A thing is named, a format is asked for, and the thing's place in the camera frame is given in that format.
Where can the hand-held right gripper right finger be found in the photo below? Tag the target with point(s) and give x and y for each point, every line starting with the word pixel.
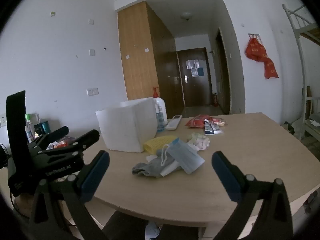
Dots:
pixel 225 172

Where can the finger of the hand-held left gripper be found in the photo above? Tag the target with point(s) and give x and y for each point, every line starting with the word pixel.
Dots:
pixel 53 133
pixel 85 138

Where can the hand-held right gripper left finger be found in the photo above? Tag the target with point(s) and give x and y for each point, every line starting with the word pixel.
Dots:
pixel 97 170

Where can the white foam box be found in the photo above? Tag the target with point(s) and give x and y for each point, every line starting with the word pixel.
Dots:
pixel 125 127

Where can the dark teal can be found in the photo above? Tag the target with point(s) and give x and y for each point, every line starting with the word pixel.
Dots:
pixel 46 127

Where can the small red packet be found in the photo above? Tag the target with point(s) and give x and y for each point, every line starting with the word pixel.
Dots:
pixel 60 144

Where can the colourful printed box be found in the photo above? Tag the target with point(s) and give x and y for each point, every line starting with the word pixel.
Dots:
pixel 70 139

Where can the pale green plastic bag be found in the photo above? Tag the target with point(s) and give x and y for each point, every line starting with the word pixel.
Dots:
pixel 198 142

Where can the blue face mask pack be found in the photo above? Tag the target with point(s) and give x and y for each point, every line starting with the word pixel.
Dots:
pixel 185 157

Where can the dark tube packet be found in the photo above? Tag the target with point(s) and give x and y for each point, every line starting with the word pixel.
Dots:
pixel 212 128

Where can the orange white snack packet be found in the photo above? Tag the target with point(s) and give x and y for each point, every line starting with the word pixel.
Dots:
pixel 219 121

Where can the red snack packet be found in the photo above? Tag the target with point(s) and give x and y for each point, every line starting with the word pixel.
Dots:
pixel 196 122

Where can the yellow mesh sponge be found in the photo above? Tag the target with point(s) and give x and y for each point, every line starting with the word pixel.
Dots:
pixel 156 143

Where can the white remote control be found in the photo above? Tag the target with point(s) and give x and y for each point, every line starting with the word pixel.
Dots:
pixel 173 123

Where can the red fire extinguisher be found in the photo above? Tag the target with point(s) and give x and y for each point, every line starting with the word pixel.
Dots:
pixel 215 100

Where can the clear bottle blue liquid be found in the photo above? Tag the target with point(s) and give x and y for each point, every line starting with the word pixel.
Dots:
pixel 161 121

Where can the grey shoe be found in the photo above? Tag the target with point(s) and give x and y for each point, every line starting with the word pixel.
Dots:
pixel 152 230

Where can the white lotion bottle red pump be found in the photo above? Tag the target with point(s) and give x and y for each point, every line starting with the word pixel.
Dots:
pixel 157 97

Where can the dark brown entrance door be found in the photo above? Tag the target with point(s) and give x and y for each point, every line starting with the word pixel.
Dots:
pixel 197 87

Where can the dark side door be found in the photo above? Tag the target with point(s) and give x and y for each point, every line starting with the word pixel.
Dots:
pixel 222 75

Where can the wooden wardrobe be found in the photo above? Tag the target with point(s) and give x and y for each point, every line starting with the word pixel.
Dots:
pixel 140 55

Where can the blue door notice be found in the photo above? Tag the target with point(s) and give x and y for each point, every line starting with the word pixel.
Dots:
pixel 200 71

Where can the white door notice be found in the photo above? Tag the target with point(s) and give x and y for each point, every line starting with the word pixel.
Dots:
pixel 192 66

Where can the red hanging bag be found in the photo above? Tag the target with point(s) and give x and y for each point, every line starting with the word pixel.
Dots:
pixel 260 52

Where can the ceiling lamp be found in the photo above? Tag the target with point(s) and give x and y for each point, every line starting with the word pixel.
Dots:
pixel 186 16

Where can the double wall switch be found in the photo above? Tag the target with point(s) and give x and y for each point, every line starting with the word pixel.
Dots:
pixel 92 91

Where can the white wall socket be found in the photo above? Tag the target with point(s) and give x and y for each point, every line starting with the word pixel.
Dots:
pixel 2 120

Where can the single wall switch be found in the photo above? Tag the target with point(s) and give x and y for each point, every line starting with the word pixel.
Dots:
pixel 92 52

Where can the small white wall plate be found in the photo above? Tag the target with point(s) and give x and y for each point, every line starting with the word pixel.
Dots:
pixel 91 21

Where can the white bunk bed frame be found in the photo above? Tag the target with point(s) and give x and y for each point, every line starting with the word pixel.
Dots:
pixel 302 67

